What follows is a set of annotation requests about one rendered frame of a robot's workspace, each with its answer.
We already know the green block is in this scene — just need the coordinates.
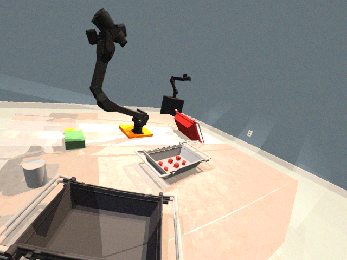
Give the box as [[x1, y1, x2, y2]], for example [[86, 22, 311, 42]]
[[65, 130, 86, 150]]

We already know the white cylinder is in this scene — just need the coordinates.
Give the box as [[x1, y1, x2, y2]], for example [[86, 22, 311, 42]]
[[22, 158, 48, 189]]

